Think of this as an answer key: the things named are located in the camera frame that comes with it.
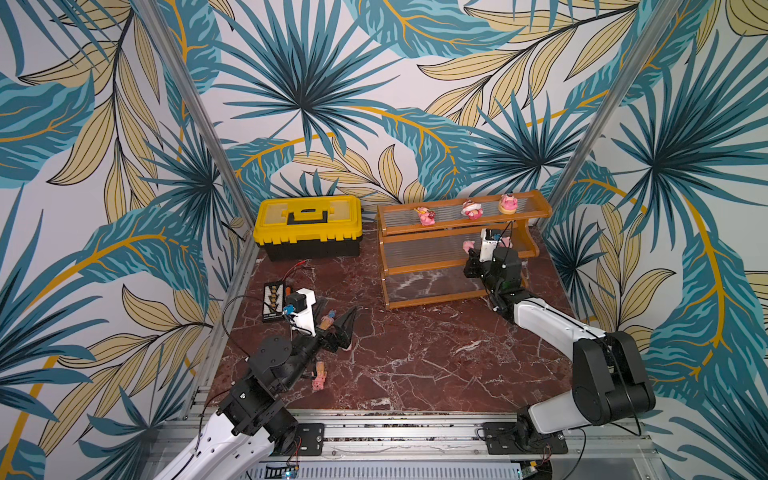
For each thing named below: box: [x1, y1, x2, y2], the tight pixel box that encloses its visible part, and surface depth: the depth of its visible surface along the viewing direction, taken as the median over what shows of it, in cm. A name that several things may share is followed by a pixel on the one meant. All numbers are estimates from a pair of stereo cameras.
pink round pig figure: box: [498, 191, 519, 215], surface depth 85 cm
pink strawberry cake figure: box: [461, 199, 484, 221], surface depth 81 cm
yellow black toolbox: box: [253, 195, 363, 261], surface depth 100 cm
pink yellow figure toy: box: [414, 206, 436, 226], surface depth 80 cm
